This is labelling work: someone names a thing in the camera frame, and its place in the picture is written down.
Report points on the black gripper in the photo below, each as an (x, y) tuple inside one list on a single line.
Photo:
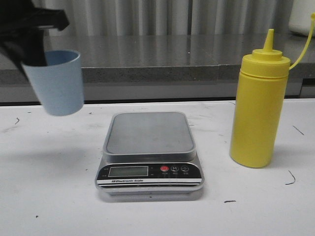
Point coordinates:
[(22, 27)]

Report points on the light blue plastic cup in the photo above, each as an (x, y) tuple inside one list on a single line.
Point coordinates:
[(58, 85)]

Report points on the yellow squeeze bottle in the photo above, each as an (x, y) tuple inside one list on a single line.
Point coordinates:
[(260, 95)]

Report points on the silver digital kitchen scale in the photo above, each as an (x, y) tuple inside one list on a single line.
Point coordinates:
[(149, 156)]

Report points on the grey stone counter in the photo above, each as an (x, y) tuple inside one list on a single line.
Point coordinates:
[(164, 68)]

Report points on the white container in background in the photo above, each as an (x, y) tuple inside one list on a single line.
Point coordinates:
[(300, 17)]

